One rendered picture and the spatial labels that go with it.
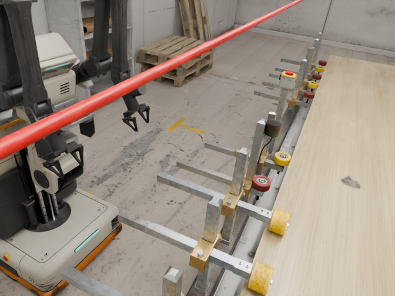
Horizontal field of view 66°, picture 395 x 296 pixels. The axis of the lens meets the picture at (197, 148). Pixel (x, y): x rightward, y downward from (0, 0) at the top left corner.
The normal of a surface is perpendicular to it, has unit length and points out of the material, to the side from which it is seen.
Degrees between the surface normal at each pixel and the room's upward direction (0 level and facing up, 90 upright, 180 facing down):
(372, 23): 90
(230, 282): 0
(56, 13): 90
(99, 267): 0
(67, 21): 90
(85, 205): 0
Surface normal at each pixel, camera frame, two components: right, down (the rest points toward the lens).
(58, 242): 0.08, -0.84
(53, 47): 0.66, -0.41
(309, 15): -0.42, 0.46
